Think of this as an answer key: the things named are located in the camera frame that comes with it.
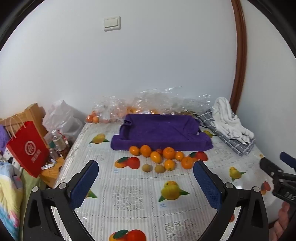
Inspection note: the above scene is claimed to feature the green bed sheet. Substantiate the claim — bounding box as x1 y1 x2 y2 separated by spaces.
19 168 47 240

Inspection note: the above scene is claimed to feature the purple towel covered tray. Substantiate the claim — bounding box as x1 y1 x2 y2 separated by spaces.
110 113 213 152

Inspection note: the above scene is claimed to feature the person's right hand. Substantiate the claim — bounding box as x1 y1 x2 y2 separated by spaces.
269 202 293 241

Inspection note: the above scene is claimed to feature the wooden headboard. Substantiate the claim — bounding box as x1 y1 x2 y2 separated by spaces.
0 103 47 141

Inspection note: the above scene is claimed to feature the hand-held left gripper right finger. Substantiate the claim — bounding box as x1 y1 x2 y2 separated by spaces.
193 160 270 241

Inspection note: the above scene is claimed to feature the clear plastic bottle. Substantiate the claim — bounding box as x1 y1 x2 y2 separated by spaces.
51 129 68 152

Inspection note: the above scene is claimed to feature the wooden bedside table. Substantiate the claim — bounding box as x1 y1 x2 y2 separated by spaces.
40 157 65 189

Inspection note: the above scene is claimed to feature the grey checked cloth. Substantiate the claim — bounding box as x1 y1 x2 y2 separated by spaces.
198 109 257 157

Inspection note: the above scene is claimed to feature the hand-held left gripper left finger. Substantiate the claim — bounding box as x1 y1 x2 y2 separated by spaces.
20 159 100 241

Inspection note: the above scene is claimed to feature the crumpled clear plastic bag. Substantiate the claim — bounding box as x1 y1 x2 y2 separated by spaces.
184 93 212 114

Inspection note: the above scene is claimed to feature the oval orange fruit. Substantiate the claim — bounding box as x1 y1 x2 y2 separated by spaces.
150 151 162 163

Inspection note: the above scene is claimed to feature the colourful printed blanket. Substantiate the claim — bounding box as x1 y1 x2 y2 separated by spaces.
0 162 23 240

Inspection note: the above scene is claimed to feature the red paper bag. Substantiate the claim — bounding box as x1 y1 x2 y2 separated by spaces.
5 114 50 179

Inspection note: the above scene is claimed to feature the white light switch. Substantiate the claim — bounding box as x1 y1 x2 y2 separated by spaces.
103 16 121 32

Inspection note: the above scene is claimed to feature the brown wooden door frame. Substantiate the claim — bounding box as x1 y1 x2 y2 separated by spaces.
230 0 247 116

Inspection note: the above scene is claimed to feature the white plastic bag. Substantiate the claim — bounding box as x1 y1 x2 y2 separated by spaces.
43 100 84 141

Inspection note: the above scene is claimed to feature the clear plastic bag of oranges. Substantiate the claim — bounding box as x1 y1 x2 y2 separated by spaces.
85 96 127 124

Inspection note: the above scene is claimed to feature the large clear plastic bag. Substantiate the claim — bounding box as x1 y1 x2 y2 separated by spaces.
127 87 185 115

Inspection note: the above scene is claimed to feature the white towel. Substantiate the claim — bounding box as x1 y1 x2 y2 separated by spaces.
211 97 255 144

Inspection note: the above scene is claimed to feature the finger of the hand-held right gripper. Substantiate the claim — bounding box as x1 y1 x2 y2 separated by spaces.
280 151 296 173
259 157 296 180

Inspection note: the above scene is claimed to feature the fruit print tablecloth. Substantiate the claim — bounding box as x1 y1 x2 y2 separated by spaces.
52 120 278 241

